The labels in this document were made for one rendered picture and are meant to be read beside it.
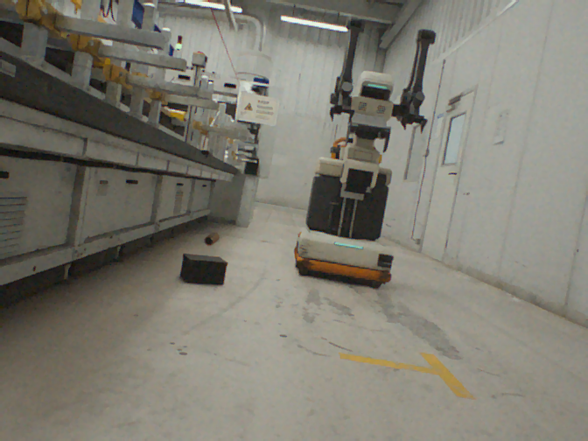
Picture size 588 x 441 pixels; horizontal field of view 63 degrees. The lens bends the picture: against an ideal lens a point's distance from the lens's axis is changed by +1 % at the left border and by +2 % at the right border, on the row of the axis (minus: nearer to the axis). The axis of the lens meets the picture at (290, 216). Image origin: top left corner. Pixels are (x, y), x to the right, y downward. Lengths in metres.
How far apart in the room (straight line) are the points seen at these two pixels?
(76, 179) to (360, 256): 1.80
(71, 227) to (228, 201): 4.05
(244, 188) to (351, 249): 2.97
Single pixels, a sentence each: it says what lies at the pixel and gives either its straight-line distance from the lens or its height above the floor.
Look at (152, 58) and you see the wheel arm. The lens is 1.45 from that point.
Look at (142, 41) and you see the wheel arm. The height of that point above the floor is 0.81.
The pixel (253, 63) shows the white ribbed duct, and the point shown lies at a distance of 10.22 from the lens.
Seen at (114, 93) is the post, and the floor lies 0.75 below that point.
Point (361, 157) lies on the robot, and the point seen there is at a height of 0.83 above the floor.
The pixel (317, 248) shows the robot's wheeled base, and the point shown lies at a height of 0.19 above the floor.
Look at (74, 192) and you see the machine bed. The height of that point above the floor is 0.38.
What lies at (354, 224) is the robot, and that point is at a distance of 3.45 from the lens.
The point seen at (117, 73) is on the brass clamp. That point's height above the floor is 0.81.
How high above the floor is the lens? 0.53
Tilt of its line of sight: 3 degrees down
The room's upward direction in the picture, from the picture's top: 10 degrees clockwise
